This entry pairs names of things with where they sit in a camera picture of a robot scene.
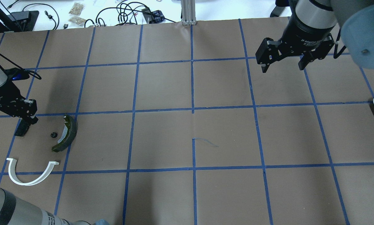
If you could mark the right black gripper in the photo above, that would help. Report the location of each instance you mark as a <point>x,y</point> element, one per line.
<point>305,35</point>

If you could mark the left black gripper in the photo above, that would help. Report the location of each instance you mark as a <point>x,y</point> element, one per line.
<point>3,92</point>

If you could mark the black bearing gear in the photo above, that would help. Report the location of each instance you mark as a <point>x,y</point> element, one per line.
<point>53,135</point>

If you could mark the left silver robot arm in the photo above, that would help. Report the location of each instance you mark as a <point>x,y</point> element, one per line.
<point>6,85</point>

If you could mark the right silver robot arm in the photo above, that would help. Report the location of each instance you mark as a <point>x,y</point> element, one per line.
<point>317,26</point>

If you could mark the green curved brake shoe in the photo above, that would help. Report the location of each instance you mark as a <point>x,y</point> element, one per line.
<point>68,135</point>

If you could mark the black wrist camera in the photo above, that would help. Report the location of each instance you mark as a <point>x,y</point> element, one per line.
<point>18,74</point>

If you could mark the aluminium frame post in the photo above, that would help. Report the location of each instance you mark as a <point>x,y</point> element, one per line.
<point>188,15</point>

